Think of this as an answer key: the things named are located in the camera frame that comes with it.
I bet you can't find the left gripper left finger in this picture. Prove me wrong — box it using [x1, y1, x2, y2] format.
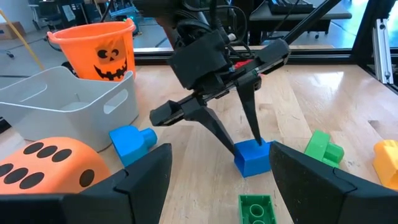
[0, 142, 174, 224]

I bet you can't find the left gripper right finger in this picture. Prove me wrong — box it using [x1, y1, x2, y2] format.
[269, 141, 398, 224]

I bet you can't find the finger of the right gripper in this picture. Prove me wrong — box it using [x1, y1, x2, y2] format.
[182, 105, 236, 156]
[235, 76, 264, 147]

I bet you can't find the blue toy block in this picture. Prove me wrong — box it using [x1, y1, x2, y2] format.
[233, 138, 275, 179]

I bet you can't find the orange foam die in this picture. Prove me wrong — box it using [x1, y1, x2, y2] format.
[0, 136, 112, 195]

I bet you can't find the red toy block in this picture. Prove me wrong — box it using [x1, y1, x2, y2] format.
[233, 58, 255, 70]

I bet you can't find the black keyboard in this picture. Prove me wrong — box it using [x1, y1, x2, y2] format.
[267, 0, 315, 16]

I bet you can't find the green large toy block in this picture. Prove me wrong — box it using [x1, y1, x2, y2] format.
[303, 129, 345, 169]

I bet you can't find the dark desk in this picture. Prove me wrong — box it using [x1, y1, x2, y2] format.
[249, 0, 353, 34]

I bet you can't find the light blue large block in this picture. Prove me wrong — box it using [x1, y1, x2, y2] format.
[108, 124, 159, 168]

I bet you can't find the green small square brick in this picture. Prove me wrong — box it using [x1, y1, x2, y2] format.
[238, 194, 278, 224]

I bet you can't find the yellow large toy block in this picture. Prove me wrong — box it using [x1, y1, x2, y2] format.
[373, 139, 398, 192]

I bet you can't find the light grey plastic bin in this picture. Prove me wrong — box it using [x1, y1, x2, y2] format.
[0, 65, 140, 152]

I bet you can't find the silver aluminium extrusion bar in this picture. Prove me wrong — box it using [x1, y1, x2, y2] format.
[372, 17, 394, 85]

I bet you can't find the computer tower with green lights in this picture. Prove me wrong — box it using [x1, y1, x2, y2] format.
[123, 11, 139, 35]

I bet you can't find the orange pumpkin bucket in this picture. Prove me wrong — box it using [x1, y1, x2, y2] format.
[46, 17, 137, 83]

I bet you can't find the cardboard box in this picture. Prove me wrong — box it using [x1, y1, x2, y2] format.
[0, 21, 28, 41]

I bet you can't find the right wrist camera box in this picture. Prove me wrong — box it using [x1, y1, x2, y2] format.
[167, 30, 230, 90]

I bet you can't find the yellow hanging cable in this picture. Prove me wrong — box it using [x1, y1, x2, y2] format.
[0, 8, 45, 71]

